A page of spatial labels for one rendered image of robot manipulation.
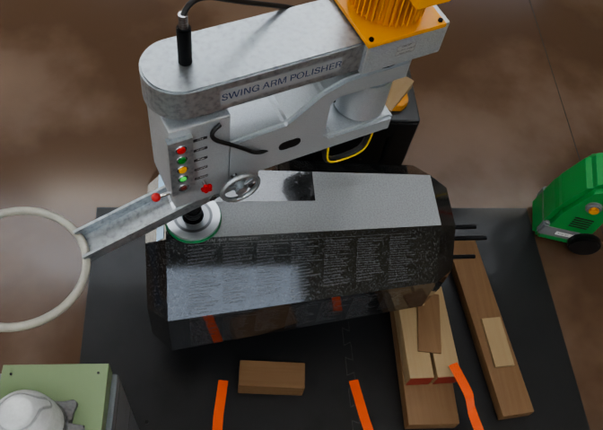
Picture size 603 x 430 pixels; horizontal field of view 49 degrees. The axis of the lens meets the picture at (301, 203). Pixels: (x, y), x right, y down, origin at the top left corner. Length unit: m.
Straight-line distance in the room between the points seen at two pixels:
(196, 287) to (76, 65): 2.07
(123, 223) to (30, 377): 0.61
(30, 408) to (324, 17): 1.43
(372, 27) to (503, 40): 2.89
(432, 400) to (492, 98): 2.09
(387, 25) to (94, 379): 1.47
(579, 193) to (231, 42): 2.21
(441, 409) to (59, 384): 1.72
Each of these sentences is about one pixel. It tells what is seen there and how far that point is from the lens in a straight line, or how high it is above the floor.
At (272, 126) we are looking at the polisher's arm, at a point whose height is 1.40.
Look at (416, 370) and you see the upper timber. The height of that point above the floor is 0.20.
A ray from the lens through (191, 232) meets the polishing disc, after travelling 2.57.
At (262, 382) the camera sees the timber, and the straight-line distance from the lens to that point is 3.10.
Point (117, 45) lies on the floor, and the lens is 4.42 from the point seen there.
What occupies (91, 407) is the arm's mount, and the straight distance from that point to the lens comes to 2.33.
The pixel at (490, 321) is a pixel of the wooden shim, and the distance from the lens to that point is 3.49.
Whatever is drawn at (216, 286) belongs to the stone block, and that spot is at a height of 0.68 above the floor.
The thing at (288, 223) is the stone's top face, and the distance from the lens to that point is 2.64.
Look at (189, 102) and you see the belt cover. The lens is 1.89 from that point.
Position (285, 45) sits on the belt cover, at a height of 1.70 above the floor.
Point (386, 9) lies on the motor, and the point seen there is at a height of 1.78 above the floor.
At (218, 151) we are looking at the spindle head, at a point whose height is 1.38.
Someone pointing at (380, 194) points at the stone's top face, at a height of 0.83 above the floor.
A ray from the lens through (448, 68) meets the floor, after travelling 4.56.
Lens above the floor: 3.09
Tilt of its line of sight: 57 degrees down
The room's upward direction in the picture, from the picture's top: 12 degrees clockwise
